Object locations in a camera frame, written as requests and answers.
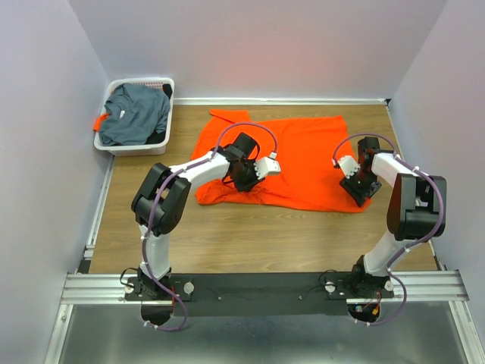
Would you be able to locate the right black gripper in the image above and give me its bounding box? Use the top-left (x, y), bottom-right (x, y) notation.
top-left (339, 168), bottom-right (382, 207)

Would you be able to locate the orange t shirt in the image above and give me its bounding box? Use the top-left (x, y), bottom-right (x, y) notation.
top-left (192, 109), bottom-right (371, 213)

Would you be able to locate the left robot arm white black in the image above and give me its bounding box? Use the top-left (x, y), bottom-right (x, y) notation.
top-left (131, 132), bottom-right (280, 300)

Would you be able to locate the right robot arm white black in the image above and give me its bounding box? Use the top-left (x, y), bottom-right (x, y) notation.
top-left (332, 133), bottom-right (447, 297)

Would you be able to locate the black garment in basket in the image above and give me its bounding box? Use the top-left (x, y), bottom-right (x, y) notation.
top-left (162, 83), bottom-right (174, 99)

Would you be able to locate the white plastic laundry basket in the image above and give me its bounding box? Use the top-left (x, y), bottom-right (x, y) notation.
top-left (94, 76), bottom-right (175, 157)

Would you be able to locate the grey blue t shirt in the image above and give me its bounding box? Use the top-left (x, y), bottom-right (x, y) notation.
top-left (98, 83), bottom-right (171, 146)

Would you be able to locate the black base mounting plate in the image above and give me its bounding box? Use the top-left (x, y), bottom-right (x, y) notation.
top-left (122, 269), bottom-right (394, 325)

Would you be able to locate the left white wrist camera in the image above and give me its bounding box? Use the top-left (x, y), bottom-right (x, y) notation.
top-left (254, 157), bottom-right (281, 180)

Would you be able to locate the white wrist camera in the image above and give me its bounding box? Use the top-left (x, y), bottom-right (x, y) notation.
top-left (333, 155), bottom-right (360, 179)
top-left (254, 157), bottom-right (281, 180)

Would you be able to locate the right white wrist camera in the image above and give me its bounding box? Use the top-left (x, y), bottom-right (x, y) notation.
top-left (333, 155), bottom-right (360, 179)

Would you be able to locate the aluminium frame rail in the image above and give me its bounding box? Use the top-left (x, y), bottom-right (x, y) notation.
top-left (61, 271), bottom-right (469, 305)

